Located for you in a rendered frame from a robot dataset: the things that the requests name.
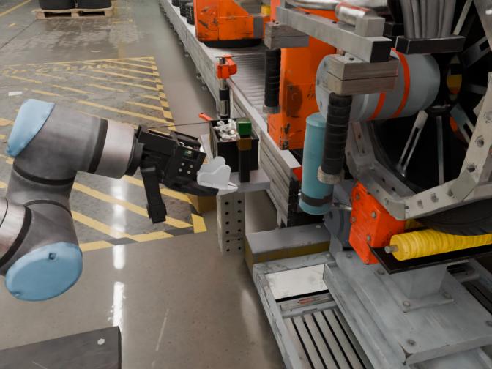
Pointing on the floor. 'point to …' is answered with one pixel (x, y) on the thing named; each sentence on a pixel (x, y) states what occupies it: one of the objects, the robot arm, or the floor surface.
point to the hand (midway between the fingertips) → (229, 189)
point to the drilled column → (231, 222)
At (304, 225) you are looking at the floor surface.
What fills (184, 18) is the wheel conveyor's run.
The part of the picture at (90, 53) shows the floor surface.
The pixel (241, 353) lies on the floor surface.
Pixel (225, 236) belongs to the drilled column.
